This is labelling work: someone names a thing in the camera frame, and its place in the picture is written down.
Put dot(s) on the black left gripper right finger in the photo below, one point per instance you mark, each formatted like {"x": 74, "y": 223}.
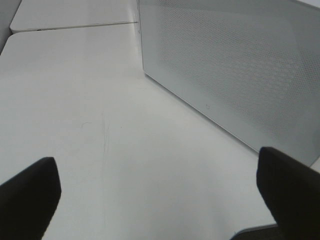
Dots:
{"x": 291, "y": 192}

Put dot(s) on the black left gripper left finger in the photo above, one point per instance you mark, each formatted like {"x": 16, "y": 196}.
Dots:
{"x": 29, "y": 200}

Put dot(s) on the white microwave door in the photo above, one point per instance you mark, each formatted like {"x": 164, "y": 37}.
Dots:
{"x": 250, "y": 66}

